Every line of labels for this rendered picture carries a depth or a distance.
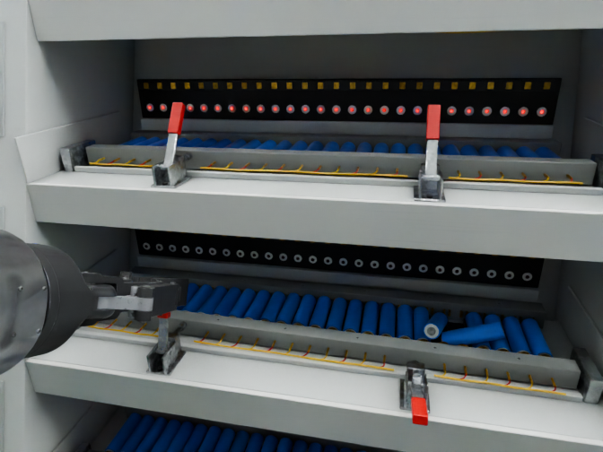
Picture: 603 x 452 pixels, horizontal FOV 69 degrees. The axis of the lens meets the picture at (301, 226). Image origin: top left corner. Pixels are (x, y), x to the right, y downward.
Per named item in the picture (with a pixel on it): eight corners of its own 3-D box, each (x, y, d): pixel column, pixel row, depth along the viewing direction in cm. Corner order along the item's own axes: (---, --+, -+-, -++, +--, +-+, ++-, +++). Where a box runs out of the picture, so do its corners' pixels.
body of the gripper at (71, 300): (-75, 356, 27) (40, 336, 36) (44, 373, 26) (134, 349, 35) (-54, 236, 28) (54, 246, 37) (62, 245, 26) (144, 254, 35)
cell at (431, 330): (435, 309, 54) (425, 320, 48) (450, 316, 53) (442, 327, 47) (430, 323, 54) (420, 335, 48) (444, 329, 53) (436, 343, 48)
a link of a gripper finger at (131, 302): (55, 282, 31) (119, 289, 29) (107, 282, 36) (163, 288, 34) (50, 317, 31) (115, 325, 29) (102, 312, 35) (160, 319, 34)
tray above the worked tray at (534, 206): (642, 265, 38) (695, 99, 33) (36, 221, 50) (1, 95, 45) (564, 192, 56) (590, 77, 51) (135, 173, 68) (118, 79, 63)
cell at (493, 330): (503, 334, 46) (441, 345, 48) (506, 340, 47) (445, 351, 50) (499, 318, 47) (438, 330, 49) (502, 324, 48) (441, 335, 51)
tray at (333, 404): (619, 487, 39) (650, 404, 36) (34, 392, 51) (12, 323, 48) (551, 345, 57) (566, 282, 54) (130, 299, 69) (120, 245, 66)
